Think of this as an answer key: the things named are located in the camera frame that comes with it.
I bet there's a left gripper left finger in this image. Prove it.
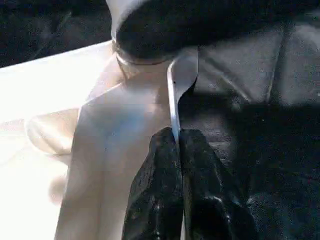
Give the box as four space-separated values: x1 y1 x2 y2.
122 126 185 240

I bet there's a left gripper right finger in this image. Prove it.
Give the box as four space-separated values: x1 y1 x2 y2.
179 128 259 240

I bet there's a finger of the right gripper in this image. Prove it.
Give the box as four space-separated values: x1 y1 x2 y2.
115 0 251 60

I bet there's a white plastic table leg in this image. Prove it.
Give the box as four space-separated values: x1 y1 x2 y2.
106 0 177 68

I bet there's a white plastic table top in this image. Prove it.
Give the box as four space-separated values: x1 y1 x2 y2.
0 41 201 240

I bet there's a black mat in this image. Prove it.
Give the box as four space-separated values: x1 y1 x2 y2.
0 0 320 240

